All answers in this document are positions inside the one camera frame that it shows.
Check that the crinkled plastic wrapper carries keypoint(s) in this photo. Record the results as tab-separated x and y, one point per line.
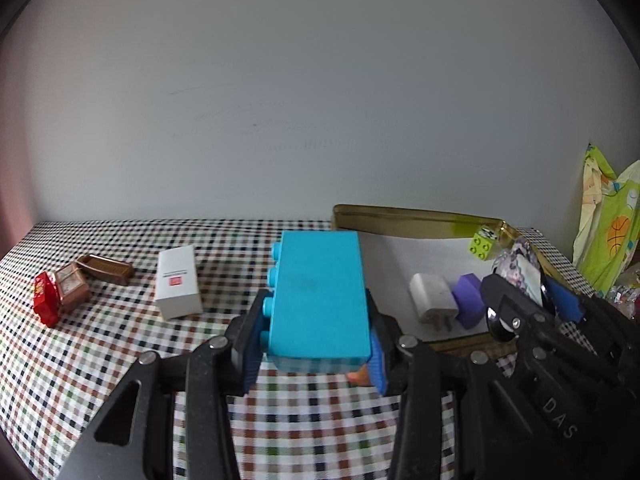
629	292

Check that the small white box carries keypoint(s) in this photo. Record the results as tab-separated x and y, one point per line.
177	285

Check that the checkered tablecloth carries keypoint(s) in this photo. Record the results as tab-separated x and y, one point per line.
125	340

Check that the gold tin box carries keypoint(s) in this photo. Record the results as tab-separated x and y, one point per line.
400	217

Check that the white paper liner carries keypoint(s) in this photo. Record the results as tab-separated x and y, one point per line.
400	260

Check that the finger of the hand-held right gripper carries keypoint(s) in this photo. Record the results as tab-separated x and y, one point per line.
565	302
525	320

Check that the blue toy brick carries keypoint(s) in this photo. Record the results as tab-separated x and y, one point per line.
315	300

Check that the purple block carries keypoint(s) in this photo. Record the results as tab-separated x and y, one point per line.
469	302

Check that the green toy brick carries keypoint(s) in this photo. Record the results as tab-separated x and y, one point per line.
481	245

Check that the red small packet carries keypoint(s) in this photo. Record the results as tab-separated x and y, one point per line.
46	300

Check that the white charger plug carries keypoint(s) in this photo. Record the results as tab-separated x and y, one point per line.
432	297

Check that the brown toy chest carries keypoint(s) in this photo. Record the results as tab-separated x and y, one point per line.
72	287

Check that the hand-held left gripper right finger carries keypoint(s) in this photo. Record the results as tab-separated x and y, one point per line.
380	365

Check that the green printed cloth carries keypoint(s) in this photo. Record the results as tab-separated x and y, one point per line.
610	220

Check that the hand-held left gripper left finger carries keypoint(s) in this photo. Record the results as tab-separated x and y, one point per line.
250	345

